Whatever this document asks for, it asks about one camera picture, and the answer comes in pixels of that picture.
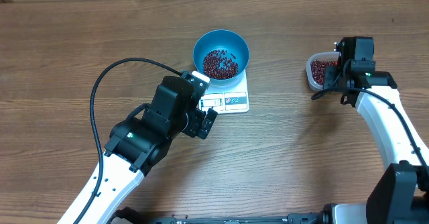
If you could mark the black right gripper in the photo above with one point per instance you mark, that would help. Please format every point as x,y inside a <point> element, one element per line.
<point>329,75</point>

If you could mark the white digital kitchen scale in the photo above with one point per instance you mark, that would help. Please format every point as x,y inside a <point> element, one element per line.
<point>227,96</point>

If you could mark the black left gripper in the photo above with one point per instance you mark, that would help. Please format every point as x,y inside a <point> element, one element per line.
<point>195,129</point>

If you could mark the clear plastic food container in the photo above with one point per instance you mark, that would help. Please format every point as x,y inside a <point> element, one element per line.
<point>324,56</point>

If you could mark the red beans in bowl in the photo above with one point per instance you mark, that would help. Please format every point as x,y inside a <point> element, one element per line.
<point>220,65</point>

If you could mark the blue plastic bowl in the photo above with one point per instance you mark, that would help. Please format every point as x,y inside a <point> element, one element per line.
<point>222,40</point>

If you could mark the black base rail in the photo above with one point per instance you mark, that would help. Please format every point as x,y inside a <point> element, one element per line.
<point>128,216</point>

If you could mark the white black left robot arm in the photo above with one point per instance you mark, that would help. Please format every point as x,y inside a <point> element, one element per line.
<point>139,142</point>

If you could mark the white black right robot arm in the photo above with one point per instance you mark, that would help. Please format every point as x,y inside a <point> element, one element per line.
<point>401,195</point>

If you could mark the red adzuki beans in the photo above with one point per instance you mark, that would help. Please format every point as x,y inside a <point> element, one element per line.
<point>318,68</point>

